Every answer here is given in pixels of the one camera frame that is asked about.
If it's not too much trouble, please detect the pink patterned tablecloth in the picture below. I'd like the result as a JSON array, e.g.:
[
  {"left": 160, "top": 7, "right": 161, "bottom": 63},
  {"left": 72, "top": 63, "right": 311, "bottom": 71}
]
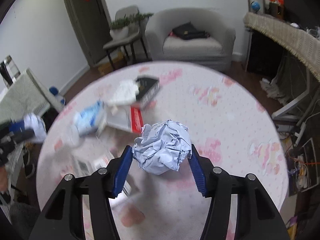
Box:
[{"left": 36, "top": 61, "right": 288, "bottom": 239}]

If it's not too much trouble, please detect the red white SanDisk box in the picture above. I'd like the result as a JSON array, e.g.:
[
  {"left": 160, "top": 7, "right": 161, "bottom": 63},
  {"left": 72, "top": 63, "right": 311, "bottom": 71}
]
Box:
[{"left": 106, "top": 106, "right": 144, "bottom": 134}]

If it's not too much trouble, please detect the glass electric kettle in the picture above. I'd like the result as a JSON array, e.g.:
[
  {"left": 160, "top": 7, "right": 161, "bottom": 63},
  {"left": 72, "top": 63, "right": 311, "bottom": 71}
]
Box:
[{"left": 1, "top": 55, "right": 21, "bottom": 88}]

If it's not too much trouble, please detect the grey armchair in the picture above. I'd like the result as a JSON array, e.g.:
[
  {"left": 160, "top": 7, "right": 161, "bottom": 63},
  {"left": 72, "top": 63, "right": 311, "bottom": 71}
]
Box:
[{"left": 145, "top": 8, "right": 236, "bottom": 72}]

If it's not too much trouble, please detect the grey green tablecloth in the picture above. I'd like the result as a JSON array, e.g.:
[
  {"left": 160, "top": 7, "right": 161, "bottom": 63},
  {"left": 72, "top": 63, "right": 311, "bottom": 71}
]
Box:
[{"left": 0, "top": 68, "right": 63, "bottom": 122}]

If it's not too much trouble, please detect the person's left hand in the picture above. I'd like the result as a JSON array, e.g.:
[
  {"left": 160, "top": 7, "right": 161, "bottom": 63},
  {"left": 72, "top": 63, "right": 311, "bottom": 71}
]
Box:
[{"left": 0, "top": 166, "right": 8, "bottom": 191}]

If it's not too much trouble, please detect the beige fringed desk cloth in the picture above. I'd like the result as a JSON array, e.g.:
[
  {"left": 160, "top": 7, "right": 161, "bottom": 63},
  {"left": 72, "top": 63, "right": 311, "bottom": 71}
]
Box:
[{"left": 243, "top": 12, "right": 320, "bottom": 80}]

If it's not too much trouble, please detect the white plastic lid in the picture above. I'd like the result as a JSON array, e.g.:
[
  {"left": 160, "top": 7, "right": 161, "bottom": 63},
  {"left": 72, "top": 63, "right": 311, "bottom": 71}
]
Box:
[{"left": 65, "top": 125, "right": 80, "bottom": 147}]

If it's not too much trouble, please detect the black bag on armchair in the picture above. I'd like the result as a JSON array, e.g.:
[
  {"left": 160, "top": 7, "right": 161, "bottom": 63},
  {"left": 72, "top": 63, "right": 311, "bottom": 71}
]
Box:
[{"left": 172, "top": 22, "right": 208, "bottom": 40}]

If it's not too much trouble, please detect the grey dining chair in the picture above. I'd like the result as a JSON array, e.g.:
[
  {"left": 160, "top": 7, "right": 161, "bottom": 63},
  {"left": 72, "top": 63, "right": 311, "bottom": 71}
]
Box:
[{"left": 103, "top": 5, "right": 152, "bottom": 70}]

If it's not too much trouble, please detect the black tissue box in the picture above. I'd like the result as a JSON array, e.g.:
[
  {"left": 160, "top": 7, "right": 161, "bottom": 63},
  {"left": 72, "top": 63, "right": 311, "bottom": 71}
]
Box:
[{"left": 107, "top": 76, "right": 161, "bottom": 110}]

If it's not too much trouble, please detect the white potted green plant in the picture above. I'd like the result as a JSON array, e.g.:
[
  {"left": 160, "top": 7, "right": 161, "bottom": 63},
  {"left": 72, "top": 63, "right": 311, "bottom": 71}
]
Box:
[{"left": 110, "top": 12, "right": 153, "bottom": 41}]

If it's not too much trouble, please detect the small blue globe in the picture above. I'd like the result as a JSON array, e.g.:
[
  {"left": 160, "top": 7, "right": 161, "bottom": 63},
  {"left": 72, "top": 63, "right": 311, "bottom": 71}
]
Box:
[{"left": 250, "top": 1, "right": 260, "bottom": 14}]

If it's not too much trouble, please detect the black computer monitor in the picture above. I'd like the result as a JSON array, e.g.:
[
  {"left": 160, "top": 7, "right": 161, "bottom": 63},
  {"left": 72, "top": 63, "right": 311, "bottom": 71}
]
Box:
[{"left": 283, "top": 0, "right": 319, "bottom": 29}]

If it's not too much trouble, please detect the picture frame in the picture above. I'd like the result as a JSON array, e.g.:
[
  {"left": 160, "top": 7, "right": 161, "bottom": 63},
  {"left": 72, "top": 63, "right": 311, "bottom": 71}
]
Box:
[{"left": 248, "top": 0, "right": 265, "bottom": 14}]

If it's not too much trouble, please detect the cardboard box on floor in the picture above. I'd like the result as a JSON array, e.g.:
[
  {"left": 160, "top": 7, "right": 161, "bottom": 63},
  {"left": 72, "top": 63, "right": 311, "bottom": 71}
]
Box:
[{"left": 97, "top": 51, "right": 127, "bottom": 76}]

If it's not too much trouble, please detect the white paper ball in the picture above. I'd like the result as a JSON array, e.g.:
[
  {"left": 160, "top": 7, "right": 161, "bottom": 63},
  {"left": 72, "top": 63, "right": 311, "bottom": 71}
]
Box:
[{"left": 132, "top": 120, "right": 192, "bottom": 175}]

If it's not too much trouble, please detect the dark grey door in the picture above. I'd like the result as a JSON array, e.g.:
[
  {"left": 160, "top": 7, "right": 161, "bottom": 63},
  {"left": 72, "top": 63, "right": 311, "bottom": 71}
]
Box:
[{"left": 64, "top": 0, "right": 111, "bottom": 67}]

